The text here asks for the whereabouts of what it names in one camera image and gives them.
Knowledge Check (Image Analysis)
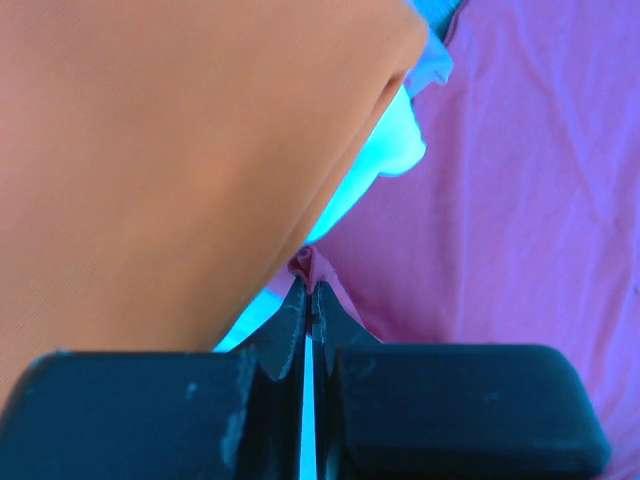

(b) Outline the magenta red t shirt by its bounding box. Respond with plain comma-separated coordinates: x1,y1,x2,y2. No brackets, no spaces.
292,1,639,479

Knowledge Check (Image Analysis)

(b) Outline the orange folded t shirt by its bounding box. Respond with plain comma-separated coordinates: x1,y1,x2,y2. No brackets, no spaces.
1,1,428,395

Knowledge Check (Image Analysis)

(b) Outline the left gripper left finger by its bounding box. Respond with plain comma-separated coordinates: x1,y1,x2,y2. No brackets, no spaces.
1,281,306,479

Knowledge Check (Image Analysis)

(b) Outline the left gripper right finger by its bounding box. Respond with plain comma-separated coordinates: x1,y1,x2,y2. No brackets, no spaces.
309,282,611,479

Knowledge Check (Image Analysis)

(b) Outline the light pink folded t shirt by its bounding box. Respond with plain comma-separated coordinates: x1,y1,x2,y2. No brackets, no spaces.
404,28,454,99

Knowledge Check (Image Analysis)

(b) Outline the white folded t shirt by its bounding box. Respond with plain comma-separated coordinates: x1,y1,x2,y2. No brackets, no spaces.
214,84,429,354

